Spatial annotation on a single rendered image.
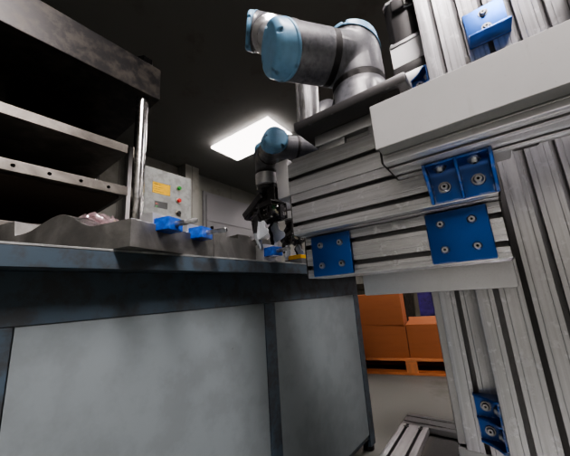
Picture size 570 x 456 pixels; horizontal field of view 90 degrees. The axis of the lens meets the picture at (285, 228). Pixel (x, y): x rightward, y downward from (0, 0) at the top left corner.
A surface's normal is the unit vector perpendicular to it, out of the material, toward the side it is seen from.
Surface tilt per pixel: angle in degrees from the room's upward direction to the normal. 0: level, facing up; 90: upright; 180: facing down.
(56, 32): 90
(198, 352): 90
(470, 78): 90
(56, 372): 90
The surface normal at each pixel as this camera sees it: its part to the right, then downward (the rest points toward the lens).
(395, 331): -0.36, -0.19
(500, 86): -0.59, -0.14
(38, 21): 0.77, -0.19
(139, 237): 0.93, -0.14
